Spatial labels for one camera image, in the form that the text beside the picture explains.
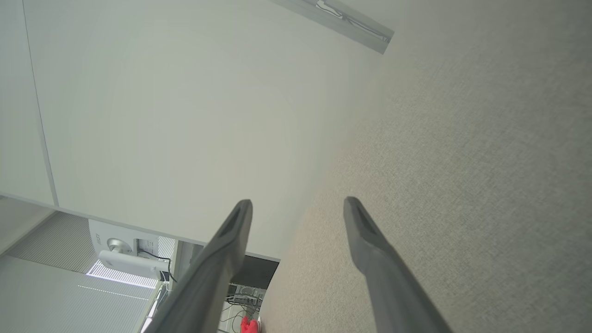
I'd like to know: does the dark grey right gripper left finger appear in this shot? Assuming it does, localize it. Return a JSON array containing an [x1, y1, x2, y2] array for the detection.
[[143, 199, 253, 333]]

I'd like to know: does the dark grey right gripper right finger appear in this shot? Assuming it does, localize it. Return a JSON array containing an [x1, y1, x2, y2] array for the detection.
[[343, 197, 454, 333]]

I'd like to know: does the white computer monitor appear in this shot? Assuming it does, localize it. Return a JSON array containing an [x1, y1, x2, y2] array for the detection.
[[88, 219, 173, 283]]

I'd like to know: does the light grey partition post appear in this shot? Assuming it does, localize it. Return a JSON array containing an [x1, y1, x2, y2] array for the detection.
[[172, 240, 206, 290]]

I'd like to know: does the white power strip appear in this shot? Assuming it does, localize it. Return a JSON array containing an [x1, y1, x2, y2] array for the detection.
[[227, 284, 266, 306]]

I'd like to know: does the black projector cable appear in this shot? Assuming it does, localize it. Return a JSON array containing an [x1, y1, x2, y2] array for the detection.
[[138, 250, 177, 283]]

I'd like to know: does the grey metal partition post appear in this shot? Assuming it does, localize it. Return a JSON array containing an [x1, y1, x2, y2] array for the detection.
[[271, 0, 395, 55]]

